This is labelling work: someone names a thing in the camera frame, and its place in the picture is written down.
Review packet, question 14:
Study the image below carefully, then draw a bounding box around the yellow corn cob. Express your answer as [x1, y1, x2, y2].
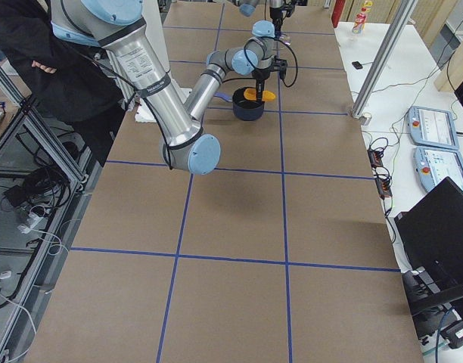
[243, 88, 277, 102]

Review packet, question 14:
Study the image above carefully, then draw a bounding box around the red fire extinguisher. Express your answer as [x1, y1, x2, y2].
[331, 0, 346, 28]

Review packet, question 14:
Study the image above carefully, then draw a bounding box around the lower teach pendant tablet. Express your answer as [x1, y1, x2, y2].
[414, 146, 463, 192]

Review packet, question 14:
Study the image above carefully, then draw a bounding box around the dark blue saucepan with handle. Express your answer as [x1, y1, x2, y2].
[214, 87, 265, 121]

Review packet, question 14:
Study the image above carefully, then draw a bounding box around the teach pendant tablet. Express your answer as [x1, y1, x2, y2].
[406, 106, 459, 150]
[414, 146, 463, 192]

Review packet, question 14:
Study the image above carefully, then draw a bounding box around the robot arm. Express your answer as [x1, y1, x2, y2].
[231, 0, 297, 25]
[50, 1, 278, 175]

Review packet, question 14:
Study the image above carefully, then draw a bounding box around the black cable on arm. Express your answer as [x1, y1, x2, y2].
[243, 36, 299, 88]

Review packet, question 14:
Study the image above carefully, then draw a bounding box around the small black box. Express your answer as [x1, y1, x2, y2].
[352, 61, 363, 70]

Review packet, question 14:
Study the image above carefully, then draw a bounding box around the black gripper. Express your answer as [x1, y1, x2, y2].
[269, 5, 292, 23]
[253, 55, 287, 102]

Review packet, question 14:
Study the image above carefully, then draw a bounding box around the aluminium frame post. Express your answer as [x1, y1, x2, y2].
[351, 0, 418, 121]

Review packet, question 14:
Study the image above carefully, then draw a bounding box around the black power strip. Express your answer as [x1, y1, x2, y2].
[367, 148, 393, 200]

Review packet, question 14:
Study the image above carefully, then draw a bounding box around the person's hand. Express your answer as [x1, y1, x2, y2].
[32, 60, 57, 74]

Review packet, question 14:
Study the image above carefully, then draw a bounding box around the person in black clothes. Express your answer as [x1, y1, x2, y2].
[0, 1, 126, 165]

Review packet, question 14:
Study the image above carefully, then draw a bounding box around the upper teach pendant tablet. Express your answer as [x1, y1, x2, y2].
[406, 106, 459, 150]

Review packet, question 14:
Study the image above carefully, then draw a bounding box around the black laptop on stand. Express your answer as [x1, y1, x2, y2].
[393, 175, 463, 318]

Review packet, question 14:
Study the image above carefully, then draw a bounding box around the glass pot lid blue knob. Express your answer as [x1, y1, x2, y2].
[277, 33, 291, 45]

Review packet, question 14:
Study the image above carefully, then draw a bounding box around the small metal cylinder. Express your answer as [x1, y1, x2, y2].
[359, 113, 372, 126]

